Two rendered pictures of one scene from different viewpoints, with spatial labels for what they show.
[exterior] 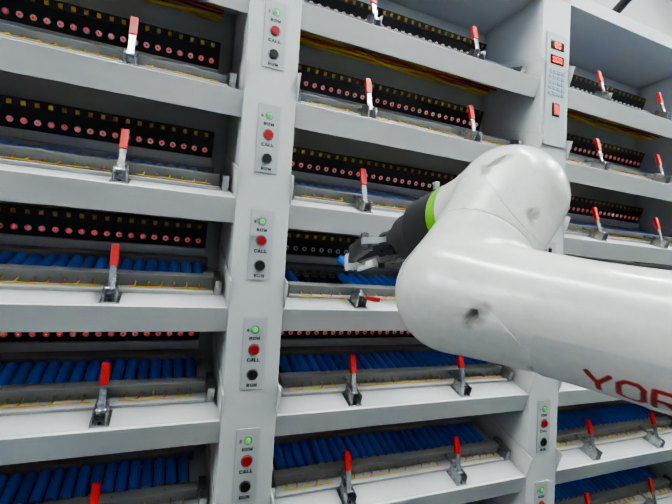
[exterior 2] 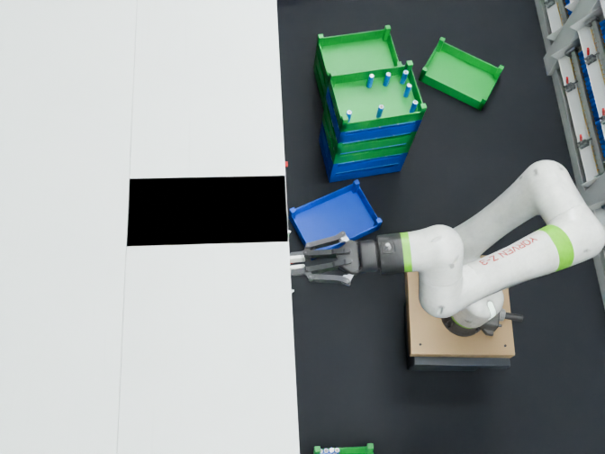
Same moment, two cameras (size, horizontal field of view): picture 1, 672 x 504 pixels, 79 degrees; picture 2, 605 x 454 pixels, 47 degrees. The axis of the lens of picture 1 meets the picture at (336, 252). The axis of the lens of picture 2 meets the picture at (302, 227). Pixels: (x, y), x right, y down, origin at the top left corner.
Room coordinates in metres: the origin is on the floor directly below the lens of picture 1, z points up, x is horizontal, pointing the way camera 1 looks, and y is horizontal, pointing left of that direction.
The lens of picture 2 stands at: (0.62, 0.48, 2.49)
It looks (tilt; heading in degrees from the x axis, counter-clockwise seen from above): 67 degrees down; 281
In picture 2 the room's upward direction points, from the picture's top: 9 degrees clockwise
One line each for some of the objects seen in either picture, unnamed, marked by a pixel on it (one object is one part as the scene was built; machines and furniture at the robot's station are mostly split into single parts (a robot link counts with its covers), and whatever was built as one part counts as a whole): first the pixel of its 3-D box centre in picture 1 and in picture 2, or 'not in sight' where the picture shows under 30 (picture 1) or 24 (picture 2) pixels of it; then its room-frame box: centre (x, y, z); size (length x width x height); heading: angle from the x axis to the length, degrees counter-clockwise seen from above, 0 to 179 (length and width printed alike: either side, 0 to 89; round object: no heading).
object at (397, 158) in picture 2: not in sight; (363, 140); (0.70, -0.93, 0.12); 0.30 x 0.20 x 0.08; 31
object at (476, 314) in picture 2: not in sight; (474, 298); (0.20, -0.31, 0.48); 0.16 x 0.13 x 0.19; 134
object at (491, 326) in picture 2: not in sight; (482, 314); (0.14, -0.31, 0.36); 0.26 x 0.15 x 0.06; 10
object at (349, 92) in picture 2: not in sight; (376, 95); (0.70, -0.93, 0.44); 0.30 x 0.20 x 0.08; 31
